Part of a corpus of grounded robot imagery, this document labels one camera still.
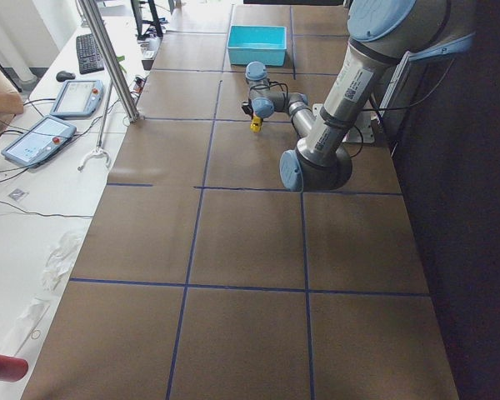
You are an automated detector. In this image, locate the white paper sheet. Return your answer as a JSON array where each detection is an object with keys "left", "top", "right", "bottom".
[{"left": 0, "top": 297, "right": 51, "bottom": 356}]

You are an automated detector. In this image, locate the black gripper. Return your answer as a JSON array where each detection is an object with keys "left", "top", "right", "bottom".
[{"left": 241, "top": 101, "right": 254, "bottom": 117}]

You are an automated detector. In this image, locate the black keyboard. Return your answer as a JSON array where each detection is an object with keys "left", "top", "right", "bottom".
[{"left": 76, "top": 33, "right": 104, "bottom": 75}]

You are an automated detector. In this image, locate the crumpled white plastic wrap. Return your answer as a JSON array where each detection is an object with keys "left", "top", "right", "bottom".
[{"left": 41, "top": 231, "right": 83, "bottom": 292}]

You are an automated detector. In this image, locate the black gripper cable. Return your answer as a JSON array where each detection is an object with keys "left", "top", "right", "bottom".
[{"left": 253, "top": 82, "right": 291, "bottom": 99}]

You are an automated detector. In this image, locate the light blue plastic bin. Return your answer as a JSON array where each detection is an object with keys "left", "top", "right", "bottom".
[{"left": 227, "top": 25, "right": 287, "bottom": 67}]

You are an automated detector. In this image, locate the near teach pendant tablet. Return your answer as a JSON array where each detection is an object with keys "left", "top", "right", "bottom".
[{"left": 1, "top": 115, "right": 77, "bottom": 168}]

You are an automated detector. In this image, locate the person forearm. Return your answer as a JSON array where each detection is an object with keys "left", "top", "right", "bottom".
[{"left": 0, "top": 52, "right": 25, "bottom": 151}]

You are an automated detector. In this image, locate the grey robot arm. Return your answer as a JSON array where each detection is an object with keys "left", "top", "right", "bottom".
[{"left": 242, "top": 1, "right": 476, "bottom": 192}]

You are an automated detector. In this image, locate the yellow beetle toy car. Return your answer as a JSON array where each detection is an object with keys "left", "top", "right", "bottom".
[{"left": 250, "top": 115, "right": 263, "bottom": 133}]

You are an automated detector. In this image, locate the teach pendant tablet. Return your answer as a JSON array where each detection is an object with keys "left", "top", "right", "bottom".
[
  {"left": 50, "top": 80, "right": 103, "bottom": 119},
  {"left": 1, "top": 115, "right": 77, "bottom": 168}
]

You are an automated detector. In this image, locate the aluminium frame post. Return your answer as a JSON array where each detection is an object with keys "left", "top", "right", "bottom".
[{"left": 77, "top": 0, "right": 139, "bottom": 123}]

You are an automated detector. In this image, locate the far teach pendant tablet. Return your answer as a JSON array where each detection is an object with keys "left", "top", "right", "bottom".
[{"left": 50, "top": 80, "right": 103, "bottom": 119}]

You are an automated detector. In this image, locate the white grabber tool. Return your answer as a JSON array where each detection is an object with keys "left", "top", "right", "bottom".
[{"left": 77, "top": 82, "right": 113, "bottom": 172}]

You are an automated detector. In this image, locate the red cylinder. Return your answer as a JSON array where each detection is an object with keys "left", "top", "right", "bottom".
[{"left": 0, "top": 354, "right": 28, "bottom": 382}]

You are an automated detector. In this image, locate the black computer mouse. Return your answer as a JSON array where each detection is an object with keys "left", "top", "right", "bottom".
[{"left": 55, "top": 71, "right": 76, "bottom": 83}]

